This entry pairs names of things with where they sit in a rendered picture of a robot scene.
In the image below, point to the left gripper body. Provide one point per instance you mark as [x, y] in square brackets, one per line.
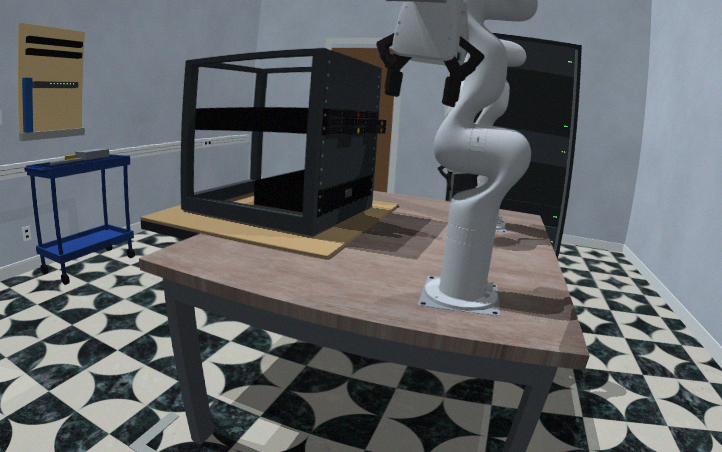
[427, 30]

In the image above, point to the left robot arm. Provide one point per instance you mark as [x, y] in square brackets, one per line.
[501, 154]

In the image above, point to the black metal rack frame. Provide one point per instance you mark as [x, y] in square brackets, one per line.
[339, 172]

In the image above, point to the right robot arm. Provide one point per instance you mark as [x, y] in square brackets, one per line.
[516, 57]

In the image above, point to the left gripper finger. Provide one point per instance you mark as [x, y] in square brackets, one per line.
[394, 76]
[458, 74]

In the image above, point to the tan flat board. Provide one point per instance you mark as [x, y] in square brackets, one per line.
[324, 245]

